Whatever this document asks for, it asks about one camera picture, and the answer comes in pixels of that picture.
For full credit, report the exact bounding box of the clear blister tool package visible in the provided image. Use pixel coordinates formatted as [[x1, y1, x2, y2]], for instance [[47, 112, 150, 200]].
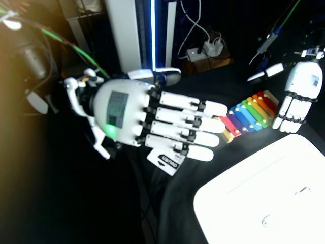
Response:
[[146, 148, 186, 176]]

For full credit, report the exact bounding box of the white charger plug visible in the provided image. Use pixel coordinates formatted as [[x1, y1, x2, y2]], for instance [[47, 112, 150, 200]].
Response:
[[203, 38, 224, 57]]

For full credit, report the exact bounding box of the black table cloth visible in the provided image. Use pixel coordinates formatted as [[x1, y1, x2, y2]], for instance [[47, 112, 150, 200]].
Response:
[[132, 59, 325, 244]]

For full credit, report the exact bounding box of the white and blue cable connector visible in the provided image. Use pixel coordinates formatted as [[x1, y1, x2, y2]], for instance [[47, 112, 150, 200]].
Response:
[[256, 25, 282, 55]]

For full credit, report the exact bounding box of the grey metal shelf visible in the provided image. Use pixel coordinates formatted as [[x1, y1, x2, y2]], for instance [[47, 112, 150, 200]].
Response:
[[58, 0, 107, 51]]

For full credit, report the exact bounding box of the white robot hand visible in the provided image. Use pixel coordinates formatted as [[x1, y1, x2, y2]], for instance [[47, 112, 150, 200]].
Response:
[[247, 60, 325, 134], [91, 67, 229, 163]]

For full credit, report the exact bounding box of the white column with blue light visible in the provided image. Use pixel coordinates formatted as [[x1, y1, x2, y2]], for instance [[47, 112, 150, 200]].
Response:
[[105, 0, 177, 79]]

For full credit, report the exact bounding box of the white cable tie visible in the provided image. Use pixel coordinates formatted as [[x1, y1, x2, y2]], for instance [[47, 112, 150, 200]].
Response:
[[0, 10, 23, 31]]

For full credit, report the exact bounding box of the brown cardboard box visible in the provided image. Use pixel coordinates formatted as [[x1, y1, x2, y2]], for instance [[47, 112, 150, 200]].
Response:
[[182, 48, 234, 76]]

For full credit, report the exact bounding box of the rainbow wooden toy xylophone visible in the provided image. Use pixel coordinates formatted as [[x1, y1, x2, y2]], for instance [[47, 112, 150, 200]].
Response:
[[212, 90, 280, 144]]

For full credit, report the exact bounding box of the white plastic tray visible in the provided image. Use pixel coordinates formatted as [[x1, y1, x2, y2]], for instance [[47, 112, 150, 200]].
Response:
[[193, 134, 325, 244]]

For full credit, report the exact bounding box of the white charging cable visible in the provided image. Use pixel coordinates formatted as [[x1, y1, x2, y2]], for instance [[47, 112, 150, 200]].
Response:
[[177, 0, 211, 60]]

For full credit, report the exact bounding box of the white power strip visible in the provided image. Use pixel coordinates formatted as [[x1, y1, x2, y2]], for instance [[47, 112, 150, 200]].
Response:
[[186, 47, 208, 63]]

